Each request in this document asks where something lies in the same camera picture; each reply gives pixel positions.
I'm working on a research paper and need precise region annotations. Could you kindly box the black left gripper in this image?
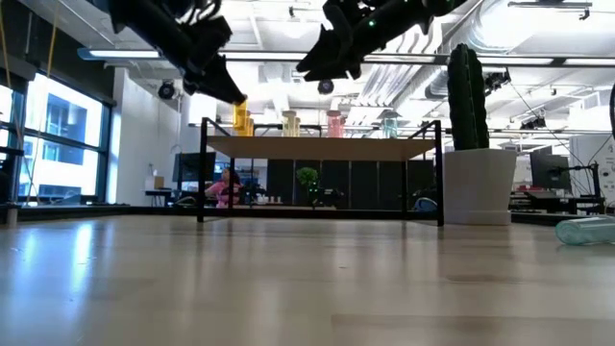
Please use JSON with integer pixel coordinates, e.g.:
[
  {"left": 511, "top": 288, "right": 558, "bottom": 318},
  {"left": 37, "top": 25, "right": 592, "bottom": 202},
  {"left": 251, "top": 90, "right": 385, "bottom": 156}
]
[{"left": 182, "top": 0, "right": 248, "bottom": 107}]

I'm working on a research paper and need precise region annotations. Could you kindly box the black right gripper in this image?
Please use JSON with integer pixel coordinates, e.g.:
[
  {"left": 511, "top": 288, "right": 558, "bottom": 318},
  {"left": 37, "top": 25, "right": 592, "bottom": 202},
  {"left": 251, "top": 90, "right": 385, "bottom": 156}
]
[{"left": 295, "top": 0, "right": 381, "bottom": 83}]

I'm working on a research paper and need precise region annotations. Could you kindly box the wooden shelf with black legs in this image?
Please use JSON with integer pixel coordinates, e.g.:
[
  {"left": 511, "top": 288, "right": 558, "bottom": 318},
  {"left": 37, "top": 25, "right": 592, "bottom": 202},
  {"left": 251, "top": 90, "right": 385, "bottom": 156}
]
[{"left": 195, "top": 116, "right": 446, "bottom": 227}]

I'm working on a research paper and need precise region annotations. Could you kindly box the black monitor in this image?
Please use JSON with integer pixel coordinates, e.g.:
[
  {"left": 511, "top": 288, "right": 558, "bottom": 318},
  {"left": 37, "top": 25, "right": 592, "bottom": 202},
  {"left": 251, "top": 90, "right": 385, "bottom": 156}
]
[
  {"left": 529, "top": 151, "right": 574, "bottom": 192},
  {"left": 171, "top": 151, "right": 217, "bottom": 185}
]

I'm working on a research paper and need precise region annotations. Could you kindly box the long ceiling light bar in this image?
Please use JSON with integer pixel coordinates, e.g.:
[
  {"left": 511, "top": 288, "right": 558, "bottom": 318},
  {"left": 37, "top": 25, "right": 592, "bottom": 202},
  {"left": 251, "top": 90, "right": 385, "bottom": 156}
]
[{"left": 76, "top": 46, "right": 615, "bottom": 68}]

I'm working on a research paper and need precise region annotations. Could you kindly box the person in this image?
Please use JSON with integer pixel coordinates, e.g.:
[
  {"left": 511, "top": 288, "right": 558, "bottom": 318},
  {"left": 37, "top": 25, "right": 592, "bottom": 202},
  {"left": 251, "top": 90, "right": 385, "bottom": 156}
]
[{"left": 204, "top": 167, "right": 245, "bottom": 209}]

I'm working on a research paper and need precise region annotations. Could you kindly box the green potted plant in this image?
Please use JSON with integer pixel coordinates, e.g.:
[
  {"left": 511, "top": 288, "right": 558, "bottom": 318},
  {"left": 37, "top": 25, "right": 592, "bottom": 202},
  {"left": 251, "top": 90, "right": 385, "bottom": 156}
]
[{"left": 295, "top": 165, "right": 322, "bottom": 207}]

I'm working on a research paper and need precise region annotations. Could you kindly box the green cactus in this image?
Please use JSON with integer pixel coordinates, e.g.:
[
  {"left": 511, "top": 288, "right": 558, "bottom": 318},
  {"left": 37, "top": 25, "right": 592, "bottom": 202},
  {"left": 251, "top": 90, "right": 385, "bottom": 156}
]
[{"left": 446, "top": 42, "right": 491, "bottom": 152}]

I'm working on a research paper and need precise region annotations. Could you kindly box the white plant pot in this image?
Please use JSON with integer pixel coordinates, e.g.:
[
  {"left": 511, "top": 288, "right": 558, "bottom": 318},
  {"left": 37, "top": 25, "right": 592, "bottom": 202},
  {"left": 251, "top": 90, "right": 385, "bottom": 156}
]
[{"left": 442, "top": 147, "right": 519, "bottom": 227}]

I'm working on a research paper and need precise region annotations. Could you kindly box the black desk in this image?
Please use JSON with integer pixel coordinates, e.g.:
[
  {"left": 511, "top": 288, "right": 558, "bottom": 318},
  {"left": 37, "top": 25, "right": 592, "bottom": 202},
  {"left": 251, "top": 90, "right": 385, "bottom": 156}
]
[{"left": 509, "top": 190, "right": 607, "bottom": 216}]

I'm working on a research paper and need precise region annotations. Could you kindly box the black ceiling camera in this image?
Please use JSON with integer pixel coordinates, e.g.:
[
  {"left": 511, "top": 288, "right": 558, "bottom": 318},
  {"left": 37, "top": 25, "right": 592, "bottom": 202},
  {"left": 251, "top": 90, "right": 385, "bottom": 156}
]
[{"left": 483, "top": 68, "right": 513, "bottom": 93}]

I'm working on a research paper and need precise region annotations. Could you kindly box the silver ventilation duct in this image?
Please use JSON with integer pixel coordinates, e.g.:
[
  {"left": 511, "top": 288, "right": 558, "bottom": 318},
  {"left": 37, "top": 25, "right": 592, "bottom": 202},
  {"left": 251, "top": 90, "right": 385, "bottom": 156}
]
[{"left": 425, "top": 0, "right": 513, "bottom": 100}]

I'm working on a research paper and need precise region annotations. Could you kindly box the yellow cable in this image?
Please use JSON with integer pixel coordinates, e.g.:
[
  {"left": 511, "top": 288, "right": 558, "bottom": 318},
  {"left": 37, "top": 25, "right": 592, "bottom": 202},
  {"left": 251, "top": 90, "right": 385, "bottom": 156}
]
[{"left": 23, "top": 0, "right": 60, "bottom": 206}]

